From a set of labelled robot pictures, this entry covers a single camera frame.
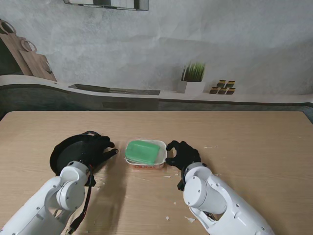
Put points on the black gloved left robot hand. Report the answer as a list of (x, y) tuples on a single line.
[(96, 151)]

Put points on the dark flat cooktop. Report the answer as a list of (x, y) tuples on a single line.
[(110, 89)]

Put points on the small wooden cutting board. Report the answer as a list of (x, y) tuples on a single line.
[(36, 66)]

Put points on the black cast iron skillet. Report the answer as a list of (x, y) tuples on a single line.
[(66, 151)]

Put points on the large wooden cutting board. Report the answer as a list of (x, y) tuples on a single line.
[(12, 49)]

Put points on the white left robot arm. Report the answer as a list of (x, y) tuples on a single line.
[(49, 198)]

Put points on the dark framed wall shelf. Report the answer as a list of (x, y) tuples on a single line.
[(105, 3)]

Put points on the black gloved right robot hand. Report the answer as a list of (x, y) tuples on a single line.
[(187, 155)]

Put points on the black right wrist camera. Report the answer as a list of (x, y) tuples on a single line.
[(180, 186)]

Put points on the small brown spice jar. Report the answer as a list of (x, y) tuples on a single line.
[(222, 83), (230, 84), (222, 91), (214, 90), (230, 91)]

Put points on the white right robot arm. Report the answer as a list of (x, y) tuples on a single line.
[(215, 195)]

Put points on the potted grass plant white pot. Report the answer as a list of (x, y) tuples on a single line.
[(193, 76)]

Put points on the white paper food container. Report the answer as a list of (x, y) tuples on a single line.
[(146, 167)]

